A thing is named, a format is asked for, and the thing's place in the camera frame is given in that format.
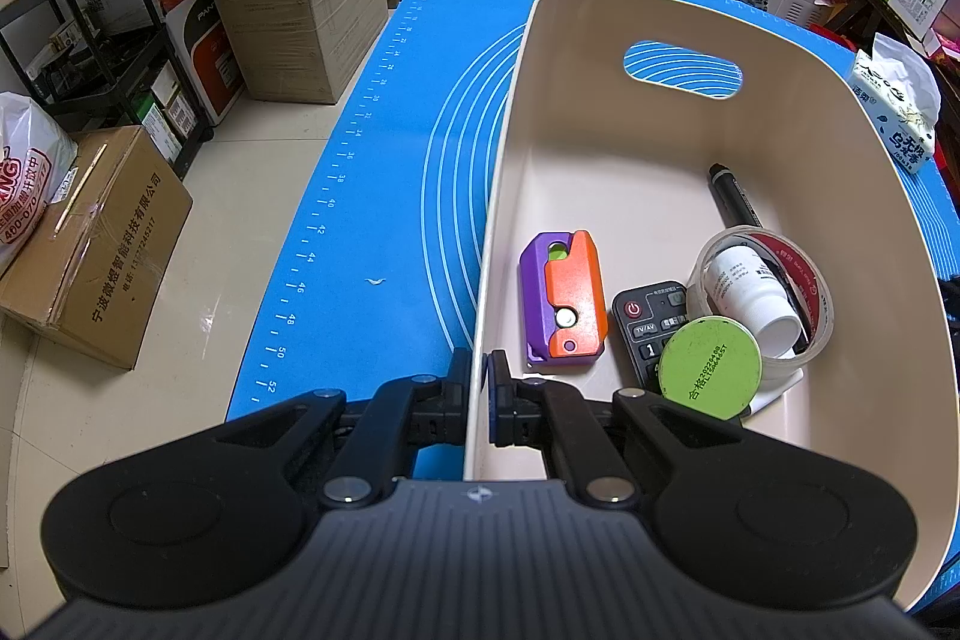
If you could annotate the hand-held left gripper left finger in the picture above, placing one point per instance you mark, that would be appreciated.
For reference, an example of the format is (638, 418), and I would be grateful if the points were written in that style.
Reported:
(459, 385)

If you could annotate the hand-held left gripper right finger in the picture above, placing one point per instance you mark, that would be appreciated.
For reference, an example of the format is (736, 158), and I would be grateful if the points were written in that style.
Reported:
(496, 389)

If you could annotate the purple and orange toy knife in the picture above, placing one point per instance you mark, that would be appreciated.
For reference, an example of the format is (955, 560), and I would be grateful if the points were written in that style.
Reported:
(562, 299)

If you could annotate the black remote control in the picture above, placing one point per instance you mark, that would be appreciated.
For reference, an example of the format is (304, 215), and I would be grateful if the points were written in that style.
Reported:
(641, 329)

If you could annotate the green round tin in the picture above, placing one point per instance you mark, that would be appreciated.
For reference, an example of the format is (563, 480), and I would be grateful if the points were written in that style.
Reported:
(709, 370)

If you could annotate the beige plastic storage bin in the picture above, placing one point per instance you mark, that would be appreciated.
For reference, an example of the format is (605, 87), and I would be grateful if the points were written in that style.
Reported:
(600, 160)

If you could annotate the white pill bottle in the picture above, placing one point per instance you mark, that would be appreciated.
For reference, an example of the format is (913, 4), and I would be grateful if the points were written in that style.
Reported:
(750, 291)

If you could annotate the black marker pen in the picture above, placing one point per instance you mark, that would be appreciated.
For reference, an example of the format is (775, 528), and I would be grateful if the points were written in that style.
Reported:
(731, 194)

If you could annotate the clear tape roll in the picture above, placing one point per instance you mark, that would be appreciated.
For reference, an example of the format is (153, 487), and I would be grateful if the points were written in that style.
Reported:
(814, 302)

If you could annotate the blue silicone baking mat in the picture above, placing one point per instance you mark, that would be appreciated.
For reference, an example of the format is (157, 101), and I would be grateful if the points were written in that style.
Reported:
(405, 175)

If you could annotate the brown printed cardboard box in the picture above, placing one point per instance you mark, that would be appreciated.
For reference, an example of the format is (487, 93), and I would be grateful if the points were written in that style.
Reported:
(94, 250)

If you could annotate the large wrapped cardboard box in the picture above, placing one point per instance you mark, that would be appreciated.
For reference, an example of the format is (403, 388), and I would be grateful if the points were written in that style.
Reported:
(300, 21)

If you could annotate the white and orange appliance box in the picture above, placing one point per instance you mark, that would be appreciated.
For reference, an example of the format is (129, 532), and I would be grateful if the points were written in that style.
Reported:
(208, 54)

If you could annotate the white red-print plastic bag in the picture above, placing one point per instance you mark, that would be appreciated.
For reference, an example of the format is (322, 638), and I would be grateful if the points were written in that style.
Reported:
(26, 175)

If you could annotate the white and blue tissue pack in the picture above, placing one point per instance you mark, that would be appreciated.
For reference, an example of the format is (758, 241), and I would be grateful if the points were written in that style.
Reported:
(900, 100)

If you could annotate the black metal shelf cart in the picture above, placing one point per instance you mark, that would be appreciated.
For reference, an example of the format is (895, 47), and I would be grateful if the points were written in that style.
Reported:
(101, 40)

